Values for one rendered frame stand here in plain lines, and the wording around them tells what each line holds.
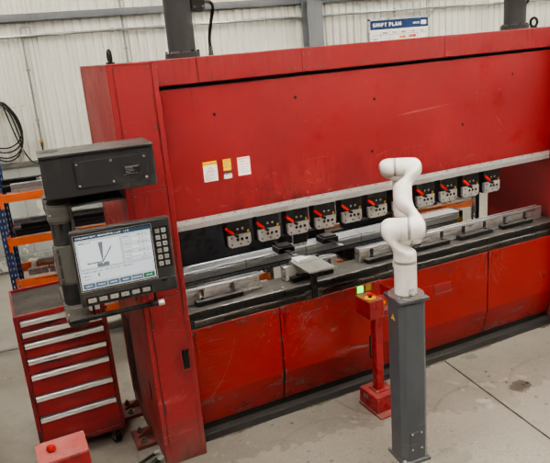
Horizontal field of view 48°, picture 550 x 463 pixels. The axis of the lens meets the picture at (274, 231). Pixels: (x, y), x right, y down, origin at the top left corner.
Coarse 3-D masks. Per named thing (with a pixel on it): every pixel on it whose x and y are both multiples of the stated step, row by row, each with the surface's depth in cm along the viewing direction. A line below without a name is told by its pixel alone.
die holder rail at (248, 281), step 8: (256, 272) 389; (216, 280) 380; (224, 280) 379; (232, 280) 379; (240, 280) 382; (248, 280) 384; (256, 280) 387; (192, 288) 370; (200, 288) 371; (208, 288) 373; (216, 288) 376; (224, 288) 378; (232, 288) 385; (248, 288) 385; (192, 296) 370; (208, 296) 375; (192, 304) 371
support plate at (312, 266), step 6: (312, 258) 396; (318, 258) 395; (294, 264) 389; (300, 264) 388; (306, 264) 387; (312, 264) 386; (318, 264) 385; (324, 264) 384; (330, 264) 383; (306, 270) 376; (312, 270) 375; (318, 270) 374
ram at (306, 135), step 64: (448, 64) 411; (512, 64) 434; (192, 128) 345; (256, 128) 362; (320, 128) 380; (384, 128) 400; (448, 128) 422; (512, 128) 448; (192, 192) 354; (256, 192) 371; (320, 192) 390
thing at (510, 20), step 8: (504, 0) 440; (512, 0) 434; (520, 0) 433; (528, 0) 456; (504, 8) 441; (512, 8) 435; (520, 8) 434; (504, 16) 442; (512, 16) 437; (520, 16) 436; (504, 24) 444; (512, 24) 438; (520, 24) 436; (528, 24) 439
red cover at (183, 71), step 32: (480, 32) 414; (512, 32) 426; (544, 32) 438; (160, 64) 328; (192, 64) 336; (224, 64) 343; (256, 64) 351; (288, 64) 360; (320, 64) 369; (352, 64) 378
